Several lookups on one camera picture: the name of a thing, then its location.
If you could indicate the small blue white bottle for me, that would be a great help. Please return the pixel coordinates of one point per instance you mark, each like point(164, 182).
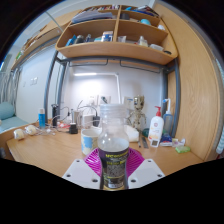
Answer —
point(41, 119)

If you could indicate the clear plastic drink bottle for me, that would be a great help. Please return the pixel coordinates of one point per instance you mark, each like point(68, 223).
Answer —
point(113, 150)

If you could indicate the white wall socket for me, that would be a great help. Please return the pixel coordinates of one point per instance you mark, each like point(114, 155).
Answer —
point(92, 100)
point(104, 99)

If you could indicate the white wall panel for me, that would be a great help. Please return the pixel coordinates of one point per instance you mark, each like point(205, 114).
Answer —
point(128, 102)

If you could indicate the teal pillow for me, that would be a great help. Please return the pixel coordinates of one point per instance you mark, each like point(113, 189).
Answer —
point(8, 115)

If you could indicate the wooden shelf unit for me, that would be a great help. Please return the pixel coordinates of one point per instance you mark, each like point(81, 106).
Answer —
point(116, 50)

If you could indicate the grey metal frame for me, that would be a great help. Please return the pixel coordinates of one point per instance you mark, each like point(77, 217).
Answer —
point(176, 100)

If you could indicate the white pump bottle red top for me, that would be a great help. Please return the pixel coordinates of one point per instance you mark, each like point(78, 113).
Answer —
point(155, 128)

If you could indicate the white tissue pack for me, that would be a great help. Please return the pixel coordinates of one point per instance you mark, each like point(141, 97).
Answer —
point(133, 134)

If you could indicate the small white digital timer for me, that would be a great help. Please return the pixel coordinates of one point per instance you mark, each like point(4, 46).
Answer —
point(155, 143)

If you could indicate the white cup with blue print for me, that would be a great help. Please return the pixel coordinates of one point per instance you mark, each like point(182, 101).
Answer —
point(88, 141)

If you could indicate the white charger block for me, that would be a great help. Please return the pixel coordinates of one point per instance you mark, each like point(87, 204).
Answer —
point(88, 121)

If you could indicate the blue box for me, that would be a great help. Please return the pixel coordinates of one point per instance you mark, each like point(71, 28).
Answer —
point(166, 139)

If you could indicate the green flat pack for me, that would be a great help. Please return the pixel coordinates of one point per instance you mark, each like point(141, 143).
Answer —
point(183, 149)

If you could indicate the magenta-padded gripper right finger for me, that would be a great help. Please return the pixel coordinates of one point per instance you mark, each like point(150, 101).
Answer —
point(146, 173)

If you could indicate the black electric shaver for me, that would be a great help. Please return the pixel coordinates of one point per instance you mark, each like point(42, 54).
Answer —
point(55, 115)

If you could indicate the long wooden wall shelf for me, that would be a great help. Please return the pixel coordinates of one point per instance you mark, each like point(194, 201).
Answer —
point(33, 41)

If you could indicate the white crumpled packet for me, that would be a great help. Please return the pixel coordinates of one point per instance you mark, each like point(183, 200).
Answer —
point(178, 142)

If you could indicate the brown tree figure toy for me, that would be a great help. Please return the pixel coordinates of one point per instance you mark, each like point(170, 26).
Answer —
point(137, 115)

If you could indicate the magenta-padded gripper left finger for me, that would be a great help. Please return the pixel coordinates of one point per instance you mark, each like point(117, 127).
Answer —
point(78, 173)

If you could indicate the white desk lamp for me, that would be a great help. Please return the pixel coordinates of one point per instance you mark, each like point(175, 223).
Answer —
point(86, 74)

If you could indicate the small white round object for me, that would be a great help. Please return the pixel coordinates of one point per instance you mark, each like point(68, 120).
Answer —
point(19, 134)
point(30, 129)

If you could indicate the dark comb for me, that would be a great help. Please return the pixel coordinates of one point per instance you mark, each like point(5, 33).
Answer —
point(144, 142)

